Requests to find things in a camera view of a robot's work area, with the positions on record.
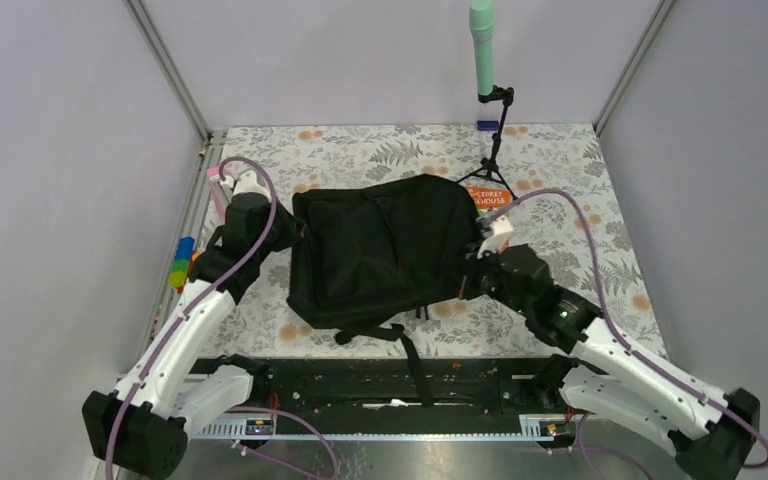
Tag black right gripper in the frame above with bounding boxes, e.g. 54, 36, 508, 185
437, 240, 532, 317

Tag orange treehouse book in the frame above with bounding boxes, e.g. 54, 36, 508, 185
465, 185, 513, 210

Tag black student backpack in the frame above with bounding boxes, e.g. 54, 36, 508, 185
287, 174, 482, 408

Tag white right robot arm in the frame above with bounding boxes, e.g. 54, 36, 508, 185
463, 245, 760, 479

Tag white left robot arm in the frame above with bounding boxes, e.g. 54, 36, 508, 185
82, 193, 299, 479

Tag colourful toy blocks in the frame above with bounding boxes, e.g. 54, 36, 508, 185
167, 236, 199, 294

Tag floral tablecloth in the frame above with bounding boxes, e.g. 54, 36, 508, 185
201, 123, 666, 359

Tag black tripod stand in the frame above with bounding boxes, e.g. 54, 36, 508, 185
457, 85, 518, 200

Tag green microphone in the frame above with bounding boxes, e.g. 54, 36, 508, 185
469, 0, 495, 98

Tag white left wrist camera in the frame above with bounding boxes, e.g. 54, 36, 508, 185
222, 170, 272, 200

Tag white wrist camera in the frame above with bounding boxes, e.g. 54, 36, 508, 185
476, 215, 514, 259
222, 170, 272, 200

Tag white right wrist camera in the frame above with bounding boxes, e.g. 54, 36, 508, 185
476, 215, 514, 259

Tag blue block at wall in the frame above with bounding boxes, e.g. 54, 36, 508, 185
476, 120, 499, 131

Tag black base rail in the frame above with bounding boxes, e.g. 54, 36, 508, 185
206, 357, 601, 437

